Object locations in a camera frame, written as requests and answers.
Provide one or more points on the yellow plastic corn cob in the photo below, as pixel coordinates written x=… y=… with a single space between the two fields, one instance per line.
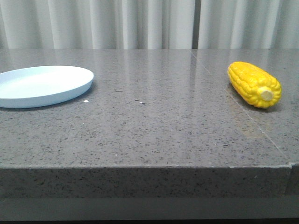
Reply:
x=256 y=86

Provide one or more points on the light blue round plate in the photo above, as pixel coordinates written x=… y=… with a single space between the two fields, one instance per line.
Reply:
x=43 y=85

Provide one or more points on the white pleated curtain right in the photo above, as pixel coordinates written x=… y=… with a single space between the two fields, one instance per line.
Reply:
x=249 y=24

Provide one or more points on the white pleated curtain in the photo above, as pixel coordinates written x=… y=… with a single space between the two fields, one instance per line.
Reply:
x=249 y=24
x=97 y=24

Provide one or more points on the white pleated curtain left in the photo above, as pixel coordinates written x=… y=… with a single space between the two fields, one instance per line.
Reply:
x=97 y=24

